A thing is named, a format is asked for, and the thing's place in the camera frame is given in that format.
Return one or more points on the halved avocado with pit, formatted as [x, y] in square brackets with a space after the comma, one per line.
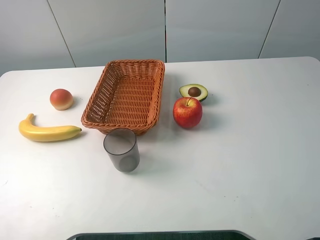
[196, 91]

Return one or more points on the brown wicker basket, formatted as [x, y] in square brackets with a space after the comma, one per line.
[127, 95]

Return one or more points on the grey translucent plastic cup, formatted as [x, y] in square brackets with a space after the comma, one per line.
[122, 148]

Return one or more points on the orange round bread bun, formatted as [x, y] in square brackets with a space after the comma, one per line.
[61, 99]

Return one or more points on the red apple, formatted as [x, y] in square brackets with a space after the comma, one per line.
[187, 112]

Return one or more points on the yellow banana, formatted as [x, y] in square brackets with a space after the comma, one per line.
[46, 134]

